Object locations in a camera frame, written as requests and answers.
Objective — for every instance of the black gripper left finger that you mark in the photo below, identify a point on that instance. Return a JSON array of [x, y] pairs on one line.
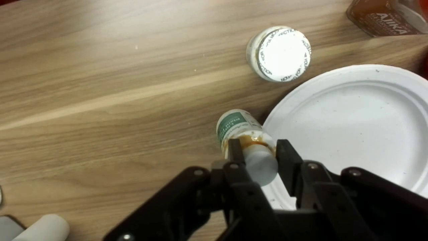
[[214, 196]]

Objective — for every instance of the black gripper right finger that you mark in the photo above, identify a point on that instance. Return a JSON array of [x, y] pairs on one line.
[[347, 205]]

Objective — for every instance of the yellow cap green label bottle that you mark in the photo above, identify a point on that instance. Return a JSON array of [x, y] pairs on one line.
[[235, 128]]

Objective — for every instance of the small white pill bottle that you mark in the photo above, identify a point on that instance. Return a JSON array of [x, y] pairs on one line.
[[281, 54]]

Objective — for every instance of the spice jar orange lid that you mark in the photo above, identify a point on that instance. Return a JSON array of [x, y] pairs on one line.
[[382, 18]]

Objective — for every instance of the white paper plate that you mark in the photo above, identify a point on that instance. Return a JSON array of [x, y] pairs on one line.
[[355, 125]]

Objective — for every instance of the white foam cup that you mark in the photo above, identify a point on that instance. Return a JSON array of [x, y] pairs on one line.
[[44, 229]]

